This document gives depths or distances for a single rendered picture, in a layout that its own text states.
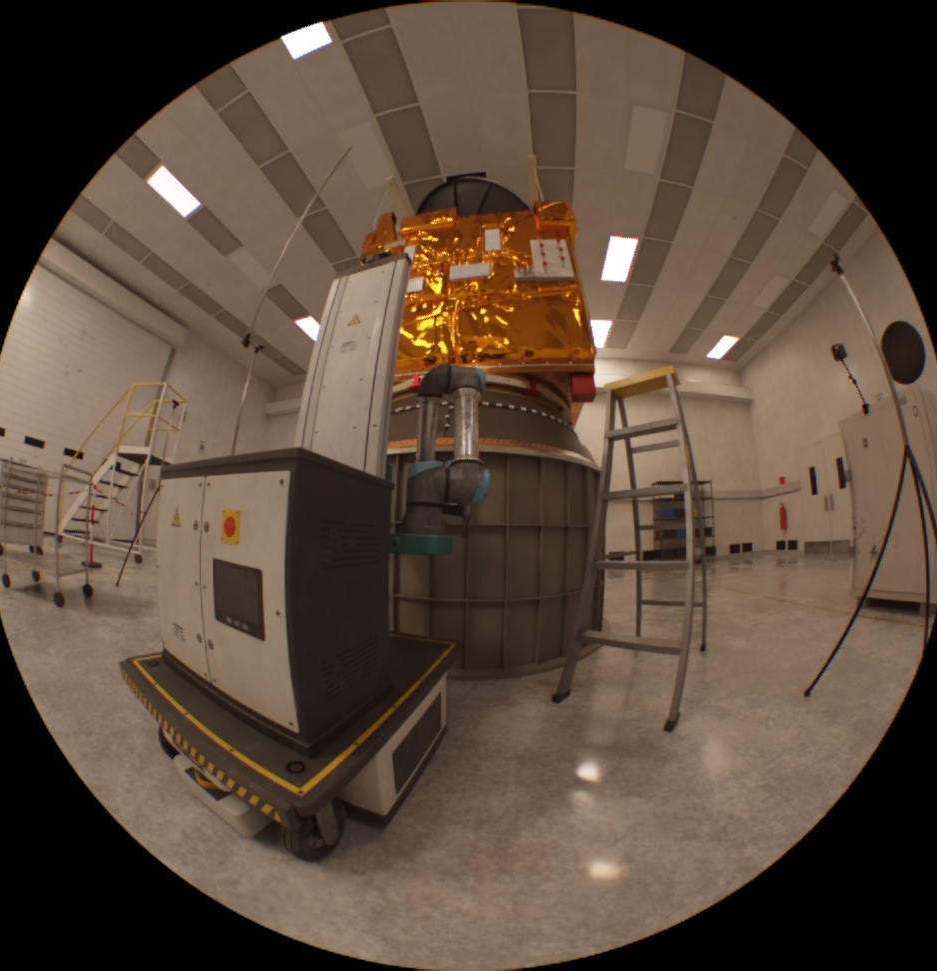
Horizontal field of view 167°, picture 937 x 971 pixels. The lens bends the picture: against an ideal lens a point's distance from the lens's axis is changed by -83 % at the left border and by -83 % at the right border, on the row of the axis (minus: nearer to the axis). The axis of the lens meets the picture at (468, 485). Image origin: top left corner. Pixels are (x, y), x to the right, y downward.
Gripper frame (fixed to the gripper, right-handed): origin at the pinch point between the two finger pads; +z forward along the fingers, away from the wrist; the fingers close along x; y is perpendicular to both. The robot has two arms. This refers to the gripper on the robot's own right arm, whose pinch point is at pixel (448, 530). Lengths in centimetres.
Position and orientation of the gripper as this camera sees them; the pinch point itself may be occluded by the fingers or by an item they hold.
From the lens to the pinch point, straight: 145.1
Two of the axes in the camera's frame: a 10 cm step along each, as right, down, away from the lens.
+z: -1.0, 9.6, 2.6
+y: -1.5, 2.5, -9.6
